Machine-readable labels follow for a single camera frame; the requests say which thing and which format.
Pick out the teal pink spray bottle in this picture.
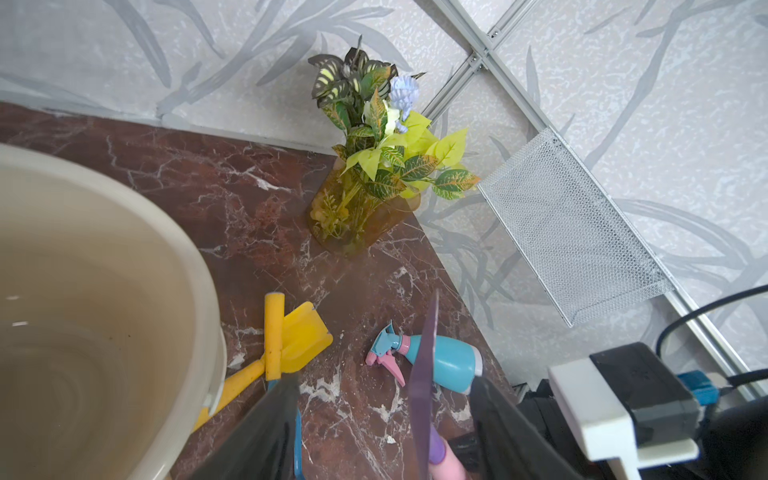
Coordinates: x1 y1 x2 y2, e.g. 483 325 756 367
365 320 484 396

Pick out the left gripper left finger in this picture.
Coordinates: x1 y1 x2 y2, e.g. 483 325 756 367
192 373 300 479

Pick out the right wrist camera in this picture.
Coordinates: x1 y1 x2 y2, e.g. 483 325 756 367
548 342 720 479

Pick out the cream plastic bucket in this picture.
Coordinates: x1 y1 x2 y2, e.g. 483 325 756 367
1 145 226 479

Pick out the purple toy trowel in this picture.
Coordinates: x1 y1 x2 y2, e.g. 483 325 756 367
407 290 467 479

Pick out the white wire mesh basket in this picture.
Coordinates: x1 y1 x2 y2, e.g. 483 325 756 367
478 128 674 327

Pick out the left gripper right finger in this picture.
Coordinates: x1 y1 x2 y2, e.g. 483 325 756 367
469 377 582 480

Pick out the artificial plant in vase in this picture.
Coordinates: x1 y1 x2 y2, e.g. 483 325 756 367
308 46 480 257

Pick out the yellow toy shovel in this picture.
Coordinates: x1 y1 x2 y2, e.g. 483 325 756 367
193 302 333 431

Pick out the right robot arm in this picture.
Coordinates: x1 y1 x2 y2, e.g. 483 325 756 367
699 397 767 480

